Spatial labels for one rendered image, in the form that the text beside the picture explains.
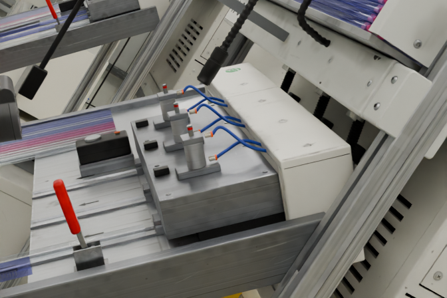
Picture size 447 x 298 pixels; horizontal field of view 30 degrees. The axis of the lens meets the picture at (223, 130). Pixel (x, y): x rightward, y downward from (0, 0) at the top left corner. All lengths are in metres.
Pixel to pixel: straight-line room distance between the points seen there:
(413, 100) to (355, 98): 0.08
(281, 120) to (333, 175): 0.14
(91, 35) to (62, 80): 3.35
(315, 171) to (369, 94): 0.10
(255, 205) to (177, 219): 0.09
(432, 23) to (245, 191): 0.27
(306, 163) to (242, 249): 0.12
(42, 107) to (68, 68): 0.32
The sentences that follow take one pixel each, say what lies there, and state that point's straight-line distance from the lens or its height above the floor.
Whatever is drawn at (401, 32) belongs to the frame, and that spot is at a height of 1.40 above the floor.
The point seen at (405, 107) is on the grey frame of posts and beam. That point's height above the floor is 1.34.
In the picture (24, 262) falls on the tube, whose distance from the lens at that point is 0.73.
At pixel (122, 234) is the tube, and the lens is 0.97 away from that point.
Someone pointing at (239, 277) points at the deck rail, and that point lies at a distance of 0.91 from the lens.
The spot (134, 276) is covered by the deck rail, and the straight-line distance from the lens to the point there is 0.89.
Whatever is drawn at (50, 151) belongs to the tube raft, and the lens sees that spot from 1.35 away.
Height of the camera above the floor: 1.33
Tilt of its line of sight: 7 degrees down
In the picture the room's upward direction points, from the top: 32 degrees clockwise
